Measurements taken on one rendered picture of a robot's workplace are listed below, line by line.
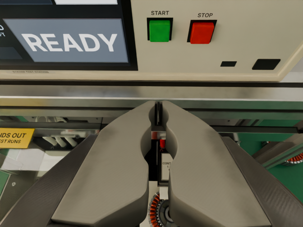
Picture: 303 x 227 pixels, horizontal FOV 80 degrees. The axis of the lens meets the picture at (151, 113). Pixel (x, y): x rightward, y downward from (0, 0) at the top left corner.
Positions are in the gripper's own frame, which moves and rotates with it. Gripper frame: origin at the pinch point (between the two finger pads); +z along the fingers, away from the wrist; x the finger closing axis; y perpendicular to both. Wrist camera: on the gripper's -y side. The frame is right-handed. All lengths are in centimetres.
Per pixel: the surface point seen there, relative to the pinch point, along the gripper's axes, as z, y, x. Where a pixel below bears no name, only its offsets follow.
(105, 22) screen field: 7.5, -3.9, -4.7
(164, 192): 12.3, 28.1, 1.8
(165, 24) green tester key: 7.0, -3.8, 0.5
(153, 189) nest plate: 18.5, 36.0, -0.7
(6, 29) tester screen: 7.9, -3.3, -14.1
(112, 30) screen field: 7.9, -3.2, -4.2
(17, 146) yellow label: 6.6, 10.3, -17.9
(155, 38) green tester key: 7.5, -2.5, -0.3
